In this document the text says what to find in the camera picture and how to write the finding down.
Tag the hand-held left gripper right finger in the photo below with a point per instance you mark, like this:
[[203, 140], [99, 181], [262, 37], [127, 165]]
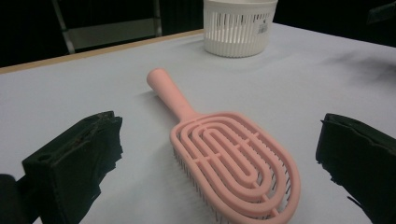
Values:
[[364, 161]]

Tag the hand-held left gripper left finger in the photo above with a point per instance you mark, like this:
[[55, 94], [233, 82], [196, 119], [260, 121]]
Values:
[[71, 161]]

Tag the pink hairbrush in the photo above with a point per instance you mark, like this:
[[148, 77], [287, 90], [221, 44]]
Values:
[[236, 161]]

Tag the metal stand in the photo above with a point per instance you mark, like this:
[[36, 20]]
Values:
[[112, 32]]

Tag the dark object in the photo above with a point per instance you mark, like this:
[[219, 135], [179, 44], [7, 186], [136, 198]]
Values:
[[381, 12]]

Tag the white slotted plastic basket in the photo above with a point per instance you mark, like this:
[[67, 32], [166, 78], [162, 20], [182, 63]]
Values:
[[236, 34]]

